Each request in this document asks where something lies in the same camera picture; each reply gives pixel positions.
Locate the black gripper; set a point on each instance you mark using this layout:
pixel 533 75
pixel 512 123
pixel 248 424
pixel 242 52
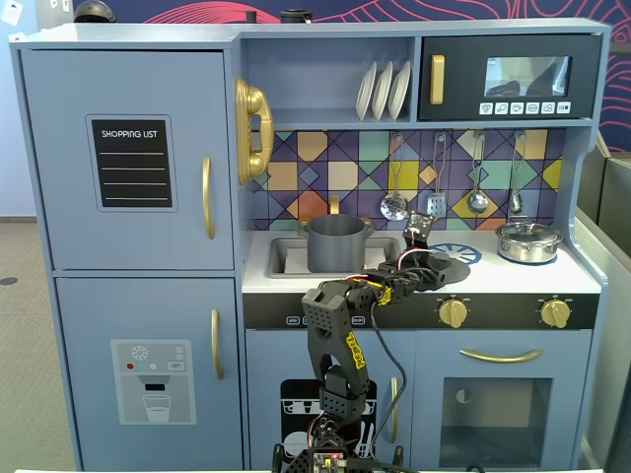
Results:
pixel 436 270

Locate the gray pot lid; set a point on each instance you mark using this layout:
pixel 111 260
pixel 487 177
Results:
pixel 456 272

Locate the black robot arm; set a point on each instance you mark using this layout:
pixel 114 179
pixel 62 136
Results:
pixel 335 315

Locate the steel pot lid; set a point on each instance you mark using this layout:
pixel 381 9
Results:
pixel 526 230

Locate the gold stove knob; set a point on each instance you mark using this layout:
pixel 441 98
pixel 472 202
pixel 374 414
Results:
pixel 556 313
pixel 453 313

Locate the steel slotted spatula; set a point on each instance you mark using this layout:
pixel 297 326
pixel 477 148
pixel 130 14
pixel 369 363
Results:
pixel 437 204

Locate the steel skimmer utensil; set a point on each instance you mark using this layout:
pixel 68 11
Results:
pixel 393 207

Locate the steel ladle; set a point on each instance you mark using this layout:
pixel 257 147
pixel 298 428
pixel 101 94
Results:
pixel 477 202

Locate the shiny steel pot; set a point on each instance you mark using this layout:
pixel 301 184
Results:
pixel 527 251

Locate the gray cooking pot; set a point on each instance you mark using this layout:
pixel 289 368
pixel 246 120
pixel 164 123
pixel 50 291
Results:
pixel 335 246

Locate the steel spoon utensil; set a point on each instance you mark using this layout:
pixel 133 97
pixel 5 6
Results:
pixel 515 199

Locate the gold toy faucet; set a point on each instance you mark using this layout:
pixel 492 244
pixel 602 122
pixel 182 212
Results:
pixel 335 204

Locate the blue oven door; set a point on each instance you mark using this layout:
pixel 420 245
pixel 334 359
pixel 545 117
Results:
pixel 567 359

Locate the blue dishwasher door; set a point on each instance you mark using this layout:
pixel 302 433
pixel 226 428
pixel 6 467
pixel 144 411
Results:
pixel 276 359

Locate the white toy plate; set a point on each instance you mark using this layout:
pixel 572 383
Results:
pixel 382 91
pixel 366 91
pixel 399 91

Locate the light blue desk divider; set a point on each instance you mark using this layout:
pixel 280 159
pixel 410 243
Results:
pixel 611 345

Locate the toy microwave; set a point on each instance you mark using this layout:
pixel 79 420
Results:
pixel 463 74

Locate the blue toy kitchen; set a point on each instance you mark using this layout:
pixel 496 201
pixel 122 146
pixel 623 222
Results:
pixel 325 74

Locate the gold toy telephone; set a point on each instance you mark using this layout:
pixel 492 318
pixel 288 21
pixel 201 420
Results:
pixel 256 128

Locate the black cylinder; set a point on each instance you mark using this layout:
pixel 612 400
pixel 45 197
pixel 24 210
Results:
pixel 296 17

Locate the fridge door with ice dispenser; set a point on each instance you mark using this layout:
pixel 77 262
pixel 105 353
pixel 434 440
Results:
pixel 89 305

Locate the fridge door with shopping list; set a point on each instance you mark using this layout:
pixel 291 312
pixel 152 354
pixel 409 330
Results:
pixel 59 148

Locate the round floor outlet cover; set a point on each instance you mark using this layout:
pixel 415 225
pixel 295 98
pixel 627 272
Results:
pixel 8 281

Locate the dark helmet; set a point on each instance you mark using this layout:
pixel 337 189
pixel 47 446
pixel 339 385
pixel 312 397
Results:
pixel 94 12

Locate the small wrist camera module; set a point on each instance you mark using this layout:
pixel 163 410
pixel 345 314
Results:
pixel 419 224

